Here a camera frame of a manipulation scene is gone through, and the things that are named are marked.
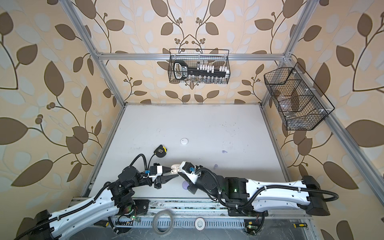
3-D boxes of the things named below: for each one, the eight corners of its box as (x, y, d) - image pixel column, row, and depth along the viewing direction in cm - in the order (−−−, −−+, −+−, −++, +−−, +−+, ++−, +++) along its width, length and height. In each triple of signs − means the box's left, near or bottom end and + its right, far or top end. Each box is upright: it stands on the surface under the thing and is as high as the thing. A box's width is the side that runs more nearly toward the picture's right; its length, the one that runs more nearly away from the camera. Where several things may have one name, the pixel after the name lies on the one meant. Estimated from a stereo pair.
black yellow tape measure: (153, 153, 95) (153, 151, 93) (161, 145, 98) (160, 144, 97) (161, 159, 92) (160, 158, 90) (169, 151, 95) (168, 150, 94)
